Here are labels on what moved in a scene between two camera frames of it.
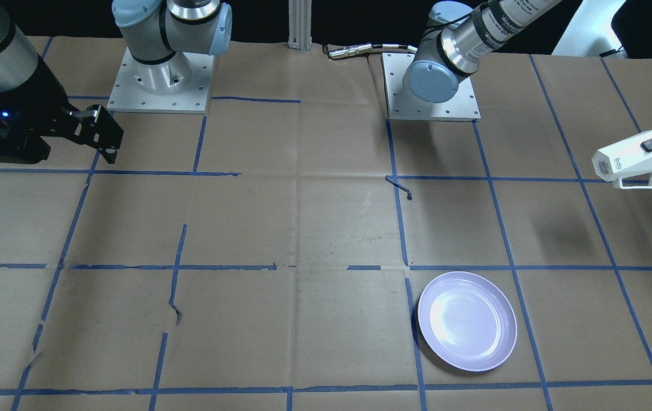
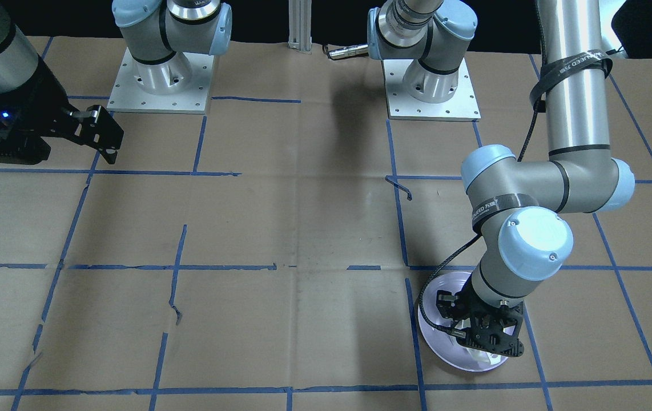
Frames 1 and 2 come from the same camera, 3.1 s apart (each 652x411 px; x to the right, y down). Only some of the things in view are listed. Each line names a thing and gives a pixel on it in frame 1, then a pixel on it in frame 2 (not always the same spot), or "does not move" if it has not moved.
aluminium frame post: (300, 25) does not move
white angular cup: (628, 166) → (488, 358)
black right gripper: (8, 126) does not move
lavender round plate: (469, 319) does not move
